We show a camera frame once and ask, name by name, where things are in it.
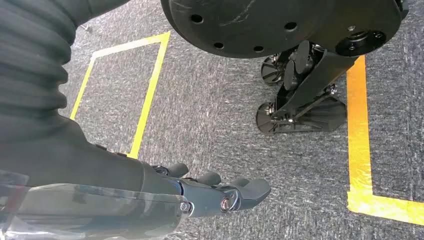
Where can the black robot waist disc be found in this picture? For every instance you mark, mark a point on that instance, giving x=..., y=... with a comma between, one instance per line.
x=265, y=20

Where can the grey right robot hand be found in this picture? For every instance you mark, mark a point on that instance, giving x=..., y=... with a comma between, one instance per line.
x=82, y=165

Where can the black robot leg assembly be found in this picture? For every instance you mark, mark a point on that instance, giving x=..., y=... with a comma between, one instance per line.
x=318, y=79

